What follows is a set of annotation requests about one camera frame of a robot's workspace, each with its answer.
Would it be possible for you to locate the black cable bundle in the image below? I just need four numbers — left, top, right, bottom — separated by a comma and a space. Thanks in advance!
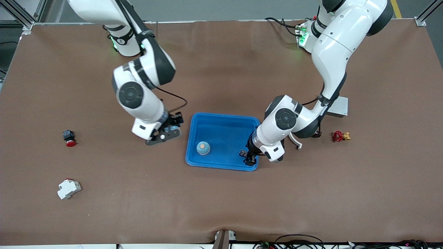
346, 239, 443, 249

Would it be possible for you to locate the grey metal box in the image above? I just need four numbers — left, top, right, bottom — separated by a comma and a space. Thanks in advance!
327, 96, 349, 118

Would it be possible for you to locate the white circuit breaker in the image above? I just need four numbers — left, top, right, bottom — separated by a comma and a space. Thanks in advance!
57, 178, 82, 200

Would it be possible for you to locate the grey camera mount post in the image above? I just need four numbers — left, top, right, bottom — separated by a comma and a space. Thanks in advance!
212, 229, 237, 249

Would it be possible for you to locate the red mushroom push button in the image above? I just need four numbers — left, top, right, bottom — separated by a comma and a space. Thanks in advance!
62, 130, 76, 147

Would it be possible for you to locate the white curved plastic piece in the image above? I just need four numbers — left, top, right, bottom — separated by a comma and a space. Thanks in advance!
289, 133, 302, 150

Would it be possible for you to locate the black left base cable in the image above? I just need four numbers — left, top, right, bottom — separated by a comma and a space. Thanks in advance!
265, 17, 303, 38

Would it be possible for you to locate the black looped cable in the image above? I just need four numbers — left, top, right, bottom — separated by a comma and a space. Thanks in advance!
275, 234, 325, 249

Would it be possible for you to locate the blue plastic tray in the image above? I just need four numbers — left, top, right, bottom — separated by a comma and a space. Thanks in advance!
186, 112, 261, 172

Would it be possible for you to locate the brown table mat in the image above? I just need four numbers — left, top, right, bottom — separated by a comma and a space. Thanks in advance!
0, 19, 443, 245

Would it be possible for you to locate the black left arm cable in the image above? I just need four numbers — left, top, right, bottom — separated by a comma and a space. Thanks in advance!
302, 83, 327, 106

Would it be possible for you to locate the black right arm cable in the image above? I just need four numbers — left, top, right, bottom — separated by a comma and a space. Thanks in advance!
116, 0, 188, 114

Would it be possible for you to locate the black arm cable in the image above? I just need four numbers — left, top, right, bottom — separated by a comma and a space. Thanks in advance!
116, 0, 188, 114
302, 83, 327, 106

